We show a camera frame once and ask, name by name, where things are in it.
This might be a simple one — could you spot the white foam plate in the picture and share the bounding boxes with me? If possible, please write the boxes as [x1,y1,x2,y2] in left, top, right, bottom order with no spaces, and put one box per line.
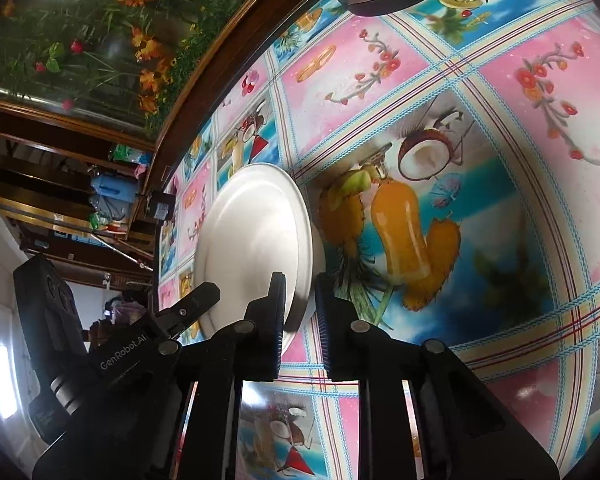
[194,164,326,351]

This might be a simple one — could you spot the small black box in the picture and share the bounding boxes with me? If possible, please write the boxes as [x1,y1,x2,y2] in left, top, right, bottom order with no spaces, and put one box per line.
[145,190,176,222]

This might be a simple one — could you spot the blue plastic jug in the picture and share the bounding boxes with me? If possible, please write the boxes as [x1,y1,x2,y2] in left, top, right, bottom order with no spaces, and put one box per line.
[91,174,137,204]

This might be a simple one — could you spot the colourful printed tablecloth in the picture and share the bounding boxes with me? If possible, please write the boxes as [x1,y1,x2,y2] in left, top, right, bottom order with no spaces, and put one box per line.
[157,0,600,474]

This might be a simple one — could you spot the fish tank with plants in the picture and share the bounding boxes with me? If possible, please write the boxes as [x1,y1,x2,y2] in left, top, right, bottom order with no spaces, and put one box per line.
[0,0,247,140]

